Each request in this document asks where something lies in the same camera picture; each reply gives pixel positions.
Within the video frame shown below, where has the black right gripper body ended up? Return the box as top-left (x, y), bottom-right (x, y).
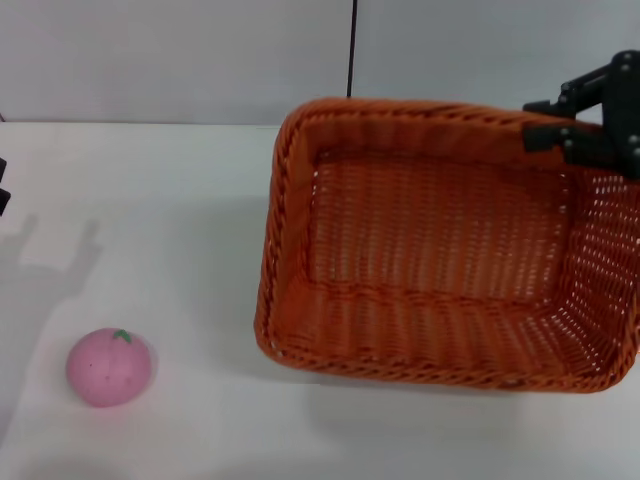
top-left (601, 48), bottom-right (640, 179)

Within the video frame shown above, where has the orange woven plastic basket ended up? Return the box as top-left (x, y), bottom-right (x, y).
top-left (253, 96), bottom-right (640, 396)

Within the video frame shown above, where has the pink peach toy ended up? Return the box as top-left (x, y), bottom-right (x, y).
top-left (66, 327), bottom-right (157, 410)

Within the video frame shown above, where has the black vertical wall strip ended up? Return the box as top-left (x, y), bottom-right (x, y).
top-left (345, 0), bottom-right (360, 99)

